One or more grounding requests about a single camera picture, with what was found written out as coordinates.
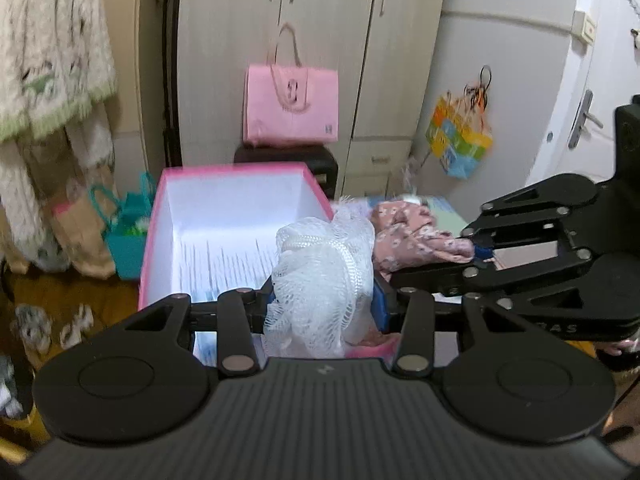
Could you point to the pink cardboard box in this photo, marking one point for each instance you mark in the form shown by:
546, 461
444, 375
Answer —
210, 210

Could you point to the black suitcase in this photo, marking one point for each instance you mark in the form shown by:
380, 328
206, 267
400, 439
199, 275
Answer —
325, 160

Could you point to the colourful gift bag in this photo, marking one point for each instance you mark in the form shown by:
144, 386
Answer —
460, 135

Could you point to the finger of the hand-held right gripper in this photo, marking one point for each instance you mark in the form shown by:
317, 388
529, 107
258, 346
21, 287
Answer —
435, 277
482, 251

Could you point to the brown paper bag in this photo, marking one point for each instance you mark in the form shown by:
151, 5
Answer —
80, 230

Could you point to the printed white paper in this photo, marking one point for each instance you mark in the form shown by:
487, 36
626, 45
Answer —
225, 260

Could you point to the pink tote bag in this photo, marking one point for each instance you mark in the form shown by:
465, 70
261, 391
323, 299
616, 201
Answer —
290, 110

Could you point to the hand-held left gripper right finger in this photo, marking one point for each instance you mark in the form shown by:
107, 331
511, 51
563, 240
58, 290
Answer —
382, 305

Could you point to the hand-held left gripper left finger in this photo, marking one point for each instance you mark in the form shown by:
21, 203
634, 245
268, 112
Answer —
269, 302

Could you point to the fluffy slipper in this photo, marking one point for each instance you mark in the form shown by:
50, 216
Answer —
77, 325
30, 330

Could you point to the person's right hand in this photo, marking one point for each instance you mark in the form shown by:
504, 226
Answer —
622, 347

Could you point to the white mesh bath sponge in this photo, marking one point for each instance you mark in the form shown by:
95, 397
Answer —
320, 280

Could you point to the beige light switch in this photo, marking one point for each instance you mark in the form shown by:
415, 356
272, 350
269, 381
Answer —
585, 27

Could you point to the white door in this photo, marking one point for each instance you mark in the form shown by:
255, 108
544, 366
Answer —
600, 70

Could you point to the pink floral cloth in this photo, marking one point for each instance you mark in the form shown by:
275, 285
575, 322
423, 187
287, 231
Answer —
410, 240

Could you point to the beige wardrobe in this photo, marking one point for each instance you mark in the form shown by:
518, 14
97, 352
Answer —
225, 35

